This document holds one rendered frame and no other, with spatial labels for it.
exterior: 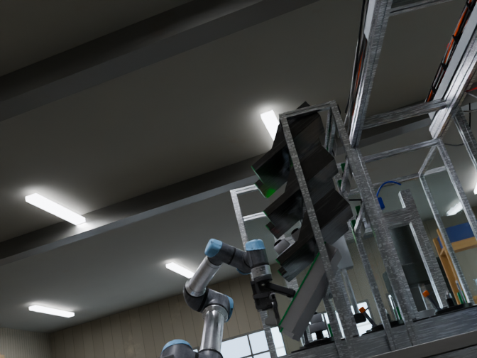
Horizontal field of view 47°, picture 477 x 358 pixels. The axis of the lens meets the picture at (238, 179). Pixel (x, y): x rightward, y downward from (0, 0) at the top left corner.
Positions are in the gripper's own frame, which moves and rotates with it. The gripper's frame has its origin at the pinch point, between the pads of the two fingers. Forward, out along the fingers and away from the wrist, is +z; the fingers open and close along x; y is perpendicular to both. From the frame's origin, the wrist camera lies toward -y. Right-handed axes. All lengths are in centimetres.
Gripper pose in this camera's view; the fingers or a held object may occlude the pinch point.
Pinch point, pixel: (281, 328)
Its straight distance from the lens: 214.3
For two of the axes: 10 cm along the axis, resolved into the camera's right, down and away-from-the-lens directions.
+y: -9.7, 2.4, 0.0
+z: 2.2, 8.9, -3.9
